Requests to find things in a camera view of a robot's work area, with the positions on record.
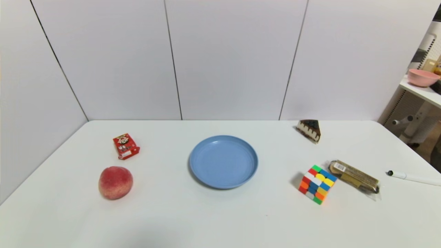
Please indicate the chocolate cake slice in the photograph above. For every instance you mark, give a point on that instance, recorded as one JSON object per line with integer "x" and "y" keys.
{"x": 310, "y": 129}

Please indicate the blue plastic plate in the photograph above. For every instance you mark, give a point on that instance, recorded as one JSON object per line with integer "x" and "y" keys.
{"x": 224, "y": 162}

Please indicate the red snack box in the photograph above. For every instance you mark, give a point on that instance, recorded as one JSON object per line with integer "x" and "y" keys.
{"x": 125, "y": 147}

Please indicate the multicolour puzzle cube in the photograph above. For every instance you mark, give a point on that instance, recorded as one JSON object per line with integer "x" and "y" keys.
{"x": 317, "y": 184}

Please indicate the red peach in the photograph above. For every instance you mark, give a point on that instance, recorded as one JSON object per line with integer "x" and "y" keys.
{"x": 115, "y": 182}

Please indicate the gold wrapped snack bar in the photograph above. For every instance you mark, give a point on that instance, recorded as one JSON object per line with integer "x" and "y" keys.
{"x": 355, "y": 176}

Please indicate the white stand with knobs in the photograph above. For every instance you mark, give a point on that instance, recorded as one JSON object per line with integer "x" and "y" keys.
{"x": 418, "y": 120}

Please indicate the white marker pen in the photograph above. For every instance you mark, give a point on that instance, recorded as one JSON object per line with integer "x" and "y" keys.
{"x": 413, "y": 177}

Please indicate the white shelf board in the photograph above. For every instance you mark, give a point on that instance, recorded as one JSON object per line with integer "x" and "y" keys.
{"x": 418, "y": 91}

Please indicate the pink bowl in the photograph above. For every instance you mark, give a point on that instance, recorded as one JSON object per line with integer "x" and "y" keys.
{"x": 422, "y": 78}

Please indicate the tan cardboard box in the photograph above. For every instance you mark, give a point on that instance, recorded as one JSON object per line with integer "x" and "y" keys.
{"x": 429, "y": 65}

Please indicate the white pegboard panel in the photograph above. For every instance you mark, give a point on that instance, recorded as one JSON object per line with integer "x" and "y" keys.
{"x": 430, "y": 44}

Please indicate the yellow packet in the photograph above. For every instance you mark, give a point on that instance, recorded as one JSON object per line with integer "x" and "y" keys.
{"x": 438, "y": 67}

